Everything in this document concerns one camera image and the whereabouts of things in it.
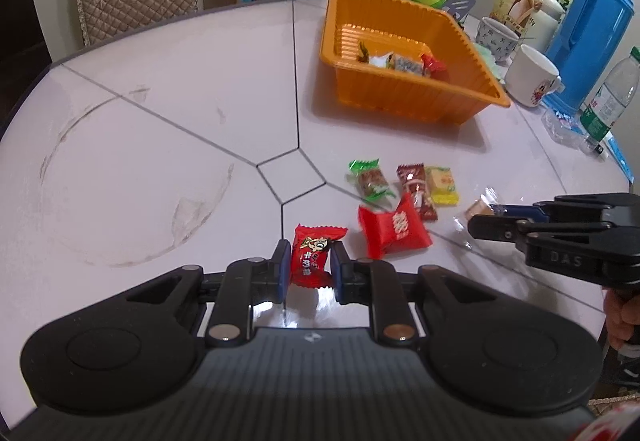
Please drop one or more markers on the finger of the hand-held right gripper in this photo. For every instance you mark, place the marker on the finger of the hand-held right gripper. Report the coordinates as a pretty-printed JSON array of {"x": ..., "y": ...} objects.
[
  {"x": 510, "y": 209},
  {"x": 495, "y": 226}
]

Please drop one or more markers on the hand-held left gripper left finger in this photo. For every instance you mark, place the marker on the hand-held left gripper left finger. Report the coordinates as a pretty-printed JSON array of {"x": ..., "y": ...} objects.
[{"x": 281, "y": 268}]

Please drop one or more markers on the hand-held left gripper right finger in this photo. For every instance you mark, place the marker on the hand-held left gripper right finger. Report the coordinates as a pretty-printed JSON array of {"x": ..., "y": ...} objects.
[{"x": 336, "y": 271}]

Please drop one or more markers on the brown candy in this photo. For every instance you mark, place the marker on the brown candy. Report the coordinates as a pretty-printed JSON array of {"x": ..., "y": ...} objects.
[{"x": 479, "y": 208}]

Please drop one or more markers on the red candy with white print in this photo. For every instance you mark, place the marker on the red candy with white print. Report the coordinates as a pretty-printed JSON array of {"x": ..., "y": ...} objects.
[{"x": 310, "y": 256}]

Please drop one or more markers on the yellow candy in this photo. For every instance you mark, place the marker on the yellow candy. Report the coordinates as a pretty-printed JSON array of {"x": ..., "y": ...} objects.
[{"x": 442, "y": 185}]

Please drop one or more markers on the red snack packet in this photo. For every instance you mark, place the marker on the red snack packet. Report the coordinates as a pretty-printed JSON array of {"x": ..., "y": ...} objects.
[{"x": 395, "y": 228}]

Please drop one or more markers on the dark red candy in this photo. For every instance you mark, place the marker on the dark red candy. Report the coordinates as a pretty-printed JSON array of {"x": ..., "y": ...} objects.
[{"x": 417, "y": 193}]

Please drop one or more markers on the green candy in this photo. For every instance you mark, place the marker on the green candy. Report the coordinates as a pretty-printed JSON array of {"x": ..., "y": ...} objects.
[{"x": 371, "y": 180}]

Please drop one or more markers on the orange plastic tray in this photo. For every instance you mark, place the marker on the orange plastic tray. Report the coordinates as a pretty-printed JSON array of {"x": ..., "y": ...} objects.
[{"x": 400, "y": 96}]

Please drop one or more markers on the red candy with gold print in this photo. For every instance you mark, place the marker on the red candy with gold print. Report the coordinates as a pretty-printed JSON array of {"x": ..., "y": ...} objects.
[{"x": 433, "y": 65}]

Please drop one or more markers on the grey-blue snack wrapper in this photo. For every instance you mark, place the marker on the grey-blue snack wrapper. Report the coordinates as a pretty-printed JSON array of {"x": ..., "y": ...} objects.
[{"x": 375, "y": 57}]

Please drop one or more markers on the person's right hand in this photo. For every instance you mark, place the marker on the person's right hand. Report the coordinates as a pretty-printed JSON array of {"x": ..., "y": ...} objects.
[{"x": 622, "y": 316}]

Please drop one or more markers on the white cartoon mug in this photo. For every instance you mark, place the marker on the white cartoon mug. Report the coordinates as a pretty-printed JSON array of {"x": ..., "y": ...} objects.
[{"x": 530, "y": 76}]

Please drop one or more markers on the clear water bottle green label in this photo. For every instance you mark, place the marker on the clear water bottle green label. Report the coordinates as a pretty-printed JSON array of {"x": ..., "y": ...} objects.
[{"x": 607, "y": 106}]

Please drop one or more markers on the green cloth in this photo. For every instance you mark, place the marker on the green cloth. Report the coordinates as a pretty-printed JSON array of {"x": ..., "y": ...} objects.
[{"x": 489, "y": 61}]

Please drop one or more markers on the patterned white mug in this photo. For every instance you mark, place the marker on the patterned white mug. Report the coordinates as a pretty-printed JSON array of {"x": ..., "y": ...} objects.
[{"x": 495, "y": 43}]

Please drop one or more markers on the blue thermos jug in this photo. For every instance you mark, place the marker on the blue thermos jug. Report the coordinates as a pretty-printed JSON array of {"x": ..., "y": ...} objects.
[{"x": 595, "y": 21}]

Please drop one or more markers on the grey phone stand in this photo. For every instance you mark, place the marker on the grey phone stand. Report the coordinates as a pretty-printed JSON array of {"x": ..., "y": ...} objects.
[{"x": 457, "y": 6}]

